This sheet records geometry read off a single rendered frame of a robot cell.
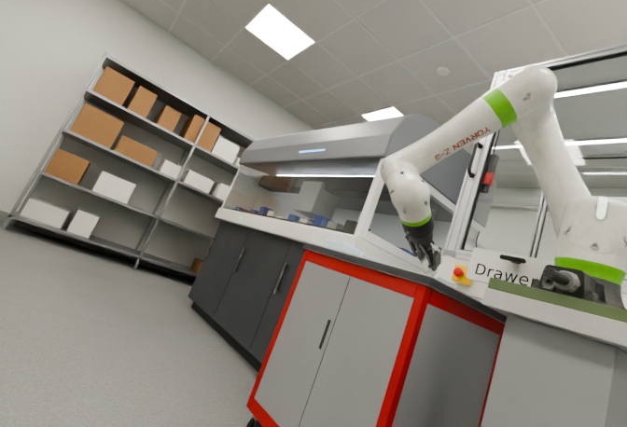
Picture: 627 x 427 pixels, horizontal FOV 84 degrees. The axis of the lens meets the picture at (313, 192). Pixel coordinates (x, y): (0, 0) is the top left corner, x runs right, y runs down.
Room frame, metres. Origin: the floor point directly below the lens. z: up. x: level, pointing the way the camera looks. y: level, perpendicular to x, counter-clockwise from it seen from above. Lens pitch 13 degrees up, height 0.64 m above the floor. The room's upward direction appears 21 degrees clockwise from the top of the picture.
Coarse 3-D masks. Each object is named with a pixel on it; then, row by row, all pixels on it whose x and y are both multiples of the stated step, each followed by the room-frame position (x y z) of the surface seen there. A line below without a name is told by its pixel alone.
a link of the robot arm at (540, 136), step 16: (512, 128) 1.00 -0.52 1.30; (528, 128) 0.94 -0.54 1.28; (544, 128) 0.92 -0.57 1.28; (528, 144) 0.95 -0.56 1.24; (544, 144) 0.92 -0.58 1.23; (560, 144) 0.90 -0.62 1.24; (544, 160) 0.92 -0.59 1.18; (560, 160) 0.89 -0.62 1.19; (544, 176) 0.93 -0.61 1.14; (560, 176) 0.89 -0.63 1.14; (576, 176) 0.88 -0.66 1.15; (544, 192) 0.94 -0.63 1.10; (560, 192) 0.89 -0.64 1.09; (576, 192) 0.87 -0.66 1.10; (560, 208) 0.89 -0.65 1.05; (560, 224) 0.89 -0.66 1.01
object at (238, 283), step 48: (288, 144) 2.64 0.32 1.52; (336, 144) 2.13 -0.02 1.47; (384, 144) 1.78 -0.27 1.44; (432, 192) 2.04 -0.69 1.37; (240, 240) 2.88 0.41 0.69; (288, 240) 2.35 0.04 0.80; (336, 240) 1.87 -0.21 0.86; (192, 288) 3.28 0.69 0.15; (240, 288) 2.64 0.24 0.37; (288, 288) 2.19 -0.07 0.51; (240, 336) 2.44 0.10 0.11
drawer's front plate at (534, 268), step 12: (480, 252) 1.15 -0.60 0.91; (492, 252) 1.12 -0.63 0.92; (492, 264) 1.11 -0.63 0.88; (504, 264) 1.08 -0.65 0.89; (516, 264) 1.06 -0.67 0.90; (528, 264) 1.03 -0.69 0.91; (540, 264) 1.00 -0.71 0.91; (552, 264) 0.98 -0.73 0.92; (468, 276) 1.17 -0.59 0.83; (480, 276) 1.14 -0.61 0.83; (492, 276) 1.11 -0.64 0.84; (504, 276) 1.08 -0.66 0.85; (528, 276) 1.02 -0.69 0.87; (540, 276) 1.00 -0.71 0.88
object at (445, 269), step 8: (448, 256) 1.61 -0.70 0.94; (440, 264) 1.63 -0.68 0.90; (448, 264) 1.60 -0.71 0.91; (456, 264) 1.57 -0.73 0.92; (464, 264) 1.54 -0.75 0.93; (440, 272) 1.62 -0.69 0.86; (448, 272) 1.59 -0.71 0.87; (448, 280) 1.58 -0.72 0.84; (456, 288) 1.54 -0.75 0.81; (464, 288) 1.51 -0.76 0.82; (472, 288) 1.48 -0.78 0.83; (480, 288) 1.46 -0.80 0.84; (480, 296) 1.45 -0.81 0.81; (624, 296) 1.09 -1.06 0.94
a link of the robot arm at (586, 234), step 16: (576, 208) 0.74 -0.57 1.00; (592, 208) 0.71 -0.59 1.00; (608, 208) 0.69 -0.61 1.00; (624, 208) 0.69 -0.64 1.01; (576, 224) 0.73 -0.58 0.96; (592, 224) 0.71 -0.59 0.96; (608, 224) 0.69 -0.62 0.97; (624, 224) 0.69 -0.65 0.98; (560, 240) 0.77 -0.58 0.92; (576, 240) 0.73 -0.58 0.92; (592, 240) 0.71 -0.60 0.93; (608, 240) 0.69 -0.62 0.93; (624, 240) 0.70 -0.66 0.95; (560, 256) 0.76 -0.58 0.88; (576, 256) 0.73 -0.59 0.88; (592, 256) 0.71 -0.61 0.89; (608, 256) 0.69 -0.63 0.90; (624, 256) 0.70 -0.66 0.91; (592, 272) 0.71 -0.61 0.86; (608, 272) 0.70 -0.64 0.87; (624, 272) 0.70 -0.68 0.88
